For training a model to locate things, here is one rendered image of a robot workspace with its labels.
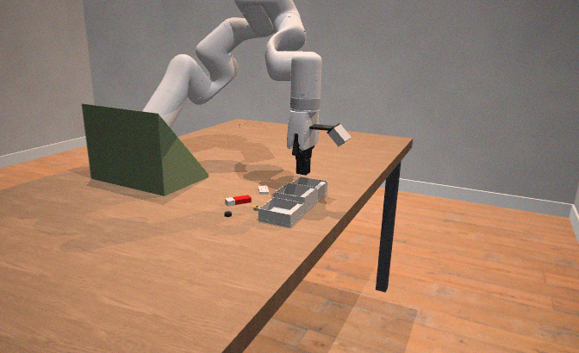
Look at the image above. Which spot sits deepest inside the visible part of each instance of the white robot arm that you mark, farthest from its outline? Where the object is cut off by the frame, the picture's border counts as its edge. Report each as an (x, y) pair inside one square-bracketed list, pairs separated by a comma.
[(185, 78)]

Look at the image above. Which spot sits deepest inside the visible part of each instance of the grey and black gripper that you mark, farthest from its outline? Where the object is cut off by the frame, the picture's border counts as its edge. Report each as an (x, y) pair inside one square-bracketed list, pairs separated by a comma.
[(299, 135)]

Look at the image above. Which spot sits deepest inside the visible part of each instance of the white rack of bins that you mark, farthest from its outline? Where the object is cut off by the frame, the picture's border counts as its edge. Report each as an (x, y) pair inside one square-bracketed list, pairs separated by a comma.
[(292, 201)]

